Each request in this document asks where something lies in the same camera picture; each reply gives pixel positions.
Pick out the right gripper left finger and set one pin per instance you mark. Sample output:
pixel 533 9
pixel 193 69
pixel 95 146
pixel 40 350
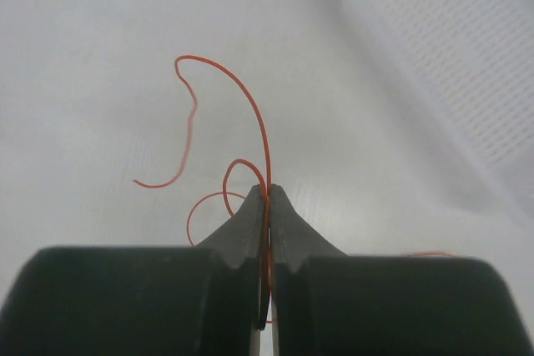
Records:
pixel 210 299

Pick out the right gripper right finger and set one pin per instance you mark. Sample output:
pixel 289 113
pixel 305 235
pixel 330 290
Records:
pixel 326 302

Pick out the right white plastic basket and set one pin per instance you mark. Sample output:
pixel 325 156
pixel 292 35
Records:
pixel 473 59

